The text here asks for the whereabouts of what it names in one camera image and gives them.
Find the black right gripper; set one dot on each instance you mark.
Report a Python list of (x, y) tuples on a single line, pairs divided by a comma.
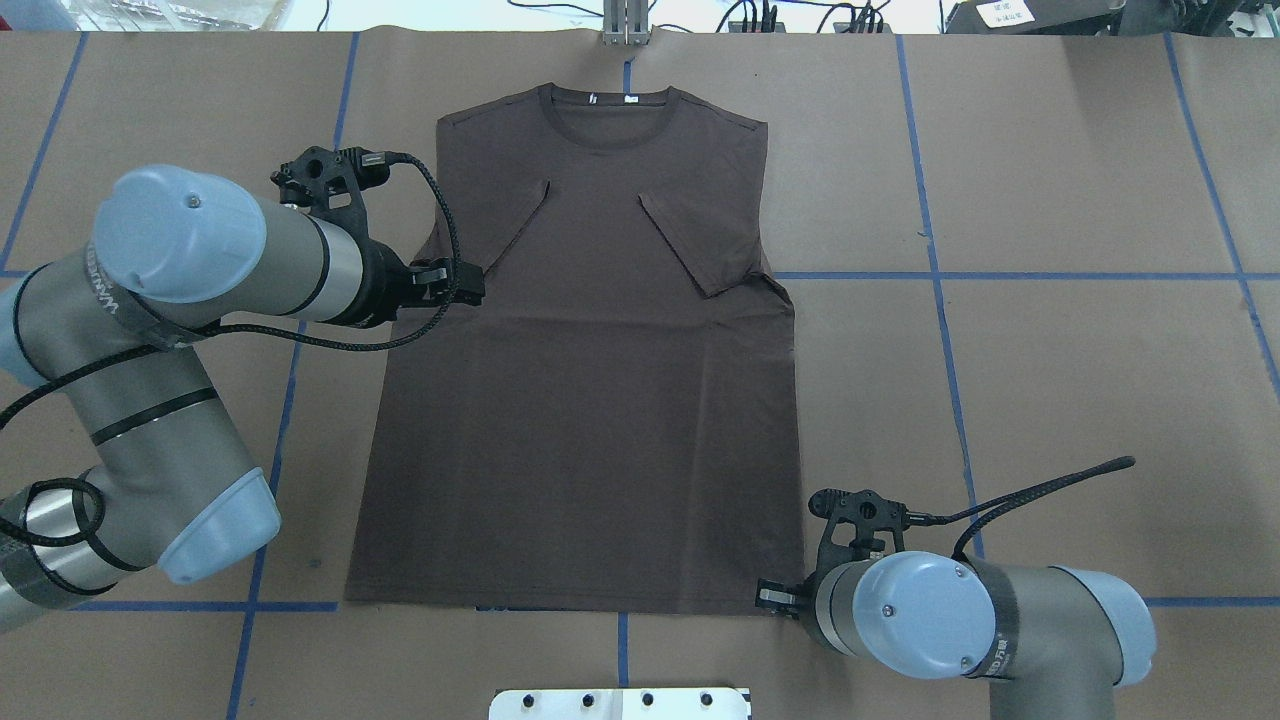
[(775, 596)]

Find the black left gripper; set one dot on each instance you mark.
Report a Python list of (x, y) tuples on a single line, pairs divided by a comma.
[(381, 282)]

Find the dark brown t-shirt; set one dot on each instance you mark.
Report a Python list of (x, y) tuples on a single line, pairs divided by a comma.
[(615, 428)]

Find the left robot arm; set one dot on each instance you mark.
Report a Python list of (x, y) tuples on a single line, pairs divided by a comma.
[(114, 325)]

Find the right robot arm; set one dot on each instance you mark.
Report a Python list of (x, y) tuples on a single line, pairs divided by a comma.
[(1050, 643)]

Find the black power strip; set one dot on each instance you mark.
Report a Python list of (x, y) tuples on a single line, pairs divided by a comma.
[(805, 17)]

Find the brown paper table cover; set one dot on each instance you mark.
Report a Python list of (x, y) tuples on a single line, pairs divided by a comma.
[(1011, 258)]

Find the clear plastic bag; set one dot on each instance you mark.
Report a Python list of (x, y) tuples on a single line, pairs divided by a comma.
[(178, 16)]

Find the black label box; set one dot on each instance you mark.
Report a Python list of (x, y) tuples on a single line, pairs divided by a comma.
[(1047, 18)]

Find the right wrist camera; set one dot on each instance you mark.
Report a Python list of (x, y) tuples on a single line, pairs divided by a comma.
[(868, 514)]

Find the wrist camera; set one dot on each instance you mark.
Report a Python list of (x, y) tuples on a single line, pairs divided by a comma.
[(868, 514), (327, 185)]

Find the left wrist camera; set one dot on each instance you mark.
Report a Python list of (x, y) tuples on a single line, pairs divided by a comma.
[(327, 185)]

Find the white camera mast base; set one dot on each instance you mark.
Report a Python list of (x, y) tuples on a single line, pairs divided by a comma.
[(623, 703)]

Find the aluminium frame post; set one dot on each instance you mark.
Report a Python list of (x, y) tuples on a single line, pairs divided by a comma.
[(626, 23)]

